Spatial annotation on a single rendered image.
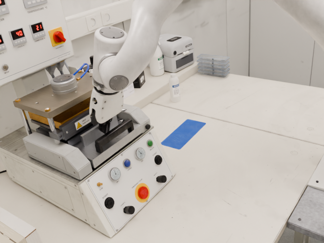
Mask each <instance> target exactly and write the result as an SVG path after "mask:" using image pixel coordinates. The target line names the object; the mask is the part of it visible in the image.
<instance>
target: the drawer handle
mask: <svg viewBox="0 0 324 243"><path fill-rule="evenodd" d="M127 129H128V130H130V131H133V130H134V125H133V122H132V120H131V119H126V120H125V121H123V122H122V123H120V124H119V125H117V126H116V127H114V128H113V129H111V130H110V131H108V132H107V133H105V134H104V135H103V136H101V137H100V138H98V139H97V140H96V141H95V148H96V151H97V152H99V153H102V152H104V151H103V146H104V145H106V144H107V143H108V142H110V141H111V140H113V139H114V138H116V137H117V136H119V135H120V134H121V133H123V132H124V131H126V130H127Z"/></svg>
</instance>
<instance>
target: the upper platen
mask: <svg viewBox="0 0 324 243"><path fill-rule="evenodd" d="M90 100H91V97H89V98H87V99H85V100H83V101H82V102H80V103H78V104H76V105H74V106H73V107H71V108H69V109H67V110H65V111H64V112H62V113H60V114H58V115H56V116H54V117H53V119H54V122H55V126H56V129H58V130H59V126H60V125H62V124H64V123H66V122H68V121H69V120H71V119H73V118H74V117H76V116H78V115H80V114H81V113H83V112H85V111H86V110H88V109H89V108H90ZM28 114H29V117H30V118H31V122H32V123H34V124H37V125H40V126H42V127H45V128H48V129H51V128H50V126H49V123H48V119H47V118H46V117H43V116H40V115H37V114H34V113H31V112H28Z"/></svg>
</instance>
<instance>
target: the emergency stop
mask: <svg viewBox="0 0 324 243"><path fill-rule="evenodd" d="M148 195H149V191H148V189H147V188H146V187H140V188H139V189H138V196H139V198H141V199H146V198H147V197H148Z"/></svg>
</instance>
